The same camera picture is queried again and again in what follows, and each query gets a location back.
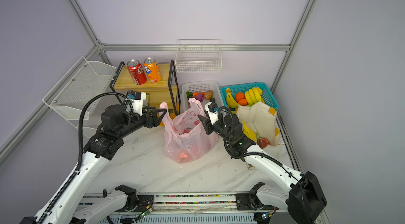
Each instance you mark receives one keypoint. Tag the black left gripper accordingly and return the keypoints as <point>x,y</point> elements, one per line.
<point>155,121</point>

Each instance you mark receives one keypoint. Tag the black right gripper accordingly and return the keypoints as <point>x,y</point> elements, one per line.
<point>205,124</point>

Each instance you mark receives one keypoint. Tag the pink plastic grocery bag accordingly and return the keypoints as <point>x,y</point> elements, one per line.
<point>185,136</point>

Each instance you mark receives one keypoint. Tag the yellow potato chips bag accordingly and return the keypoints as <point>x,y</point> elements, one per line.
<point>249,132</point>

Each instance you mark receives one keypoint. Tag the white canvas tote bag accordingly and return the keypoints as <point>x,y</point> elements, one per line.
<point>262,119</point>

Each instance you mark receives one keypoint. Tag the red cola can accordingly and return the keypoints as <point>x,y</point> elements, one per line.
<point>136,72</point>
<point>263,142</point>

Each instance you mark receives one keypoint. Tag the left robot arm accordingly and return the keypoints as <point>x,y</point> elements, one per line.
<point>118,121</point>

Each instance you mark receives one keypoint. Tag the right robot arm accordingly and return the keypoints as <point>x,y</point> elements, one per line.
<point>301,194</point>

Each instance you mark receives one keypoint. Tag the orange mango gummy bag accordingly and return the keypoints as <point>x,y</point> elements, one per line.
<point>172,116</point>

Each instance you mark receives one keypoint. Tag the purple onion back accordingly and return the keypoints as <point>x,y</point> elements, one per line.
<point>200,98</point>

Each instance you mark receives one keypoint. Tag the brown potato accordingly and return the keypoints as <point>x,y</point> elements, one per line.
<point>208,95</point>

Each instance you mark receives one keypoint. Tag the orange carrot back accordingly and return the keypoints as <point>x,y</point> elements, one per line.
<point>198,93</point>

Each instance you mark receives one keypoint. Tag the light purple eggplant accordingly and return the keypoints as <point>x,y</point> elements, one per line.
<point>190,95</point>

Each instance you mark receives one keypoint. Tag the yellow banana left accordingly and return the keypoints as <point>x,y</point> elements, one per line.
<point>231,102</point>

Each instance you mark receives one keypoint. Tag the white plastic vegetable basket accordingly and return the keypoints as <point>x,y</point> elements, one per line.
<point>199,87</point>

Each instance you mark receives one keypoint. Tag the orange soda can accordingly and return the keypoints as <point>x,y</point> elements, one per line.
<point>152,70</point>

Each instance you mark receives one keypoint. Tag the orange fruit front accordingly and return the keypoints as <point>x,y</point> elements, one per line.
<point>243,102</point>

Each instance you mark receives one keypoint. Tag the orange fruit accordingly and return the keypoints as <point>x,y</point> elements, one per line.
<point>239,96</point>
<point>243,102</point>

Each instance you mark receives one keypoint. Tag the orange fruit back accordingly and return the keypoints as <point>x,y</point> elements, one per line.
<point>239,96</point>

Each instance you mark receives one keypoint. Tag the yellow banana bunch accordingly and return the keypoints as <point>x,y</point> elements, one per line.
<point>253,96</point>

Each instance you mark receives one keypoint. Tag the teal plastic fruit basket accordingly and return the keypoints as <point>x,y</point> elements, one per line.
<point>268,96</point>

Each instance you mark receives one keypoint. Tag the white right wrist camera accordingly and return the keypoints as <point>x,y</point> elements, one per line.
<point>212,110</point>

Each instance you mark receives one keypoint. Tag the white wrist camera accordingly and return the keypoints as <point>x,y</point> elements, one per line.
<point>135,102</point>
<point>212,110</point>

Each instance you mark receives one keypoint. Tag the black frame wooden shelf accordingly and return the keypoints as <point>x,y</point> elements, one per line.
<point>165,90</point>

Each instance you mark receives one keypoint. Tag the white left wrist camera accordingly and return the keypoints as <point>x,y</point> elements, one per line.
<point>135,102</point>

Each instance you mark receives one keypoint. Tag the white wire wall basket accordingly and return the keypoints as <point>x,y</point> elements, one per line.
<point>199,56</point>

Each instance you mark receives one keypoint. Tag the white mesh wall rack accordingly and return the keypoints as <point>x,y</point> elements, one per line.
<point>85,80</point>

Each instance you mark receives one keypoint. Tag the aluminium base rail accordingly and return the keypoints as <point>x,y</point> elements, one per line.
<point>197,208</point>

